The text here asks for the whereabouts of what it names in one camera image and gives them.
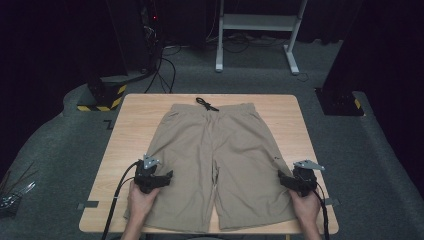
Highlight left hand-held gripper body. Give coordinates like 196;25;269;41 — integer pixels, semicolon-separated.
133;154;169;195

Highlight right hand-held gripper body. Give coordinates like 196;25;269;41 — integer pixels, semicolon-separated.
292;159;326;198

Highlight khaki shorts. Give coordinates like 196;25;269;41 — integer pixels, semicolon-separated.
123;97;299;234

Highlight person's right hand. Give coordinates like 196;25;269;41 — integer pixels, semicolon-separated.
289;190;322;228

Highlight person's left hand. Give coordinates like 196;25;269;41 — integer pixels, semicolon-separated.
127;181;161;228

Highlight black base block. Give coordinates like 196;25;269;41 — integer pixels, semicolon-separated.
314;87;365;117

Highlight black yellow striped base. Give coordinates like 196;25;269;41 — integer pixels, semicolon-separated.
77;74;128;113

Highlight dark equipment rack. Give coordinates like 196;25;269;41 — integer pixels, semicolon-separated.
139;0;165;74

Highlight white metal stand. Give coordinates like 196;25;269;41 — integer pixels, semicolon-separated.
214;0;308;76

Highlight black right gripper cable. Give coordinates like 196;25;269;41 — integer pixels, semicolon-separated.
311;181;331;240

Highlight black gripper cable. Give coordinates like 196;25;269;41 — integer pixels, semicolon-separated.
100;160;141;240
311;181;331;240

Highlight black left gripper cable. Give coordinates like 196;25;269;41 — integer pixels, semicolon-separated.
100;160;141;240

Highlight black floor cables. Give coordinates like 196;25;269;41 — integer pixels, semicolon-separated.
143;43;183;94

